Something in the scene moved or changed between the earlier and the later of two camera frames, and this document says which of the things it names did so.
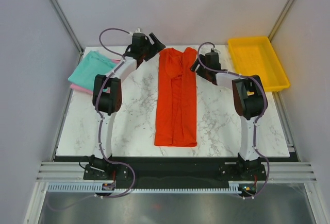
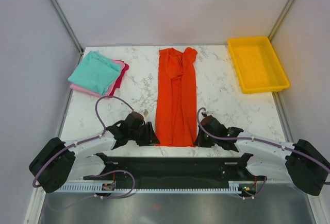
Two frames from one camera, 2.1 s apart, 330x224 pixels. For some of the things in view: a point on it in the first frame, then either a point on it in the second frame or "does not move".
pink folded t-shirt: [90, 90] does not move
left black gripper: [158, 47] to [150, 138]
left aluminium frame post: [61, 12] does not move
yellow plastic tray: [257, 56] does not move
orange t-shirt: [176, 122] does not move
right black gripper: [199, 71] to [199, 142]
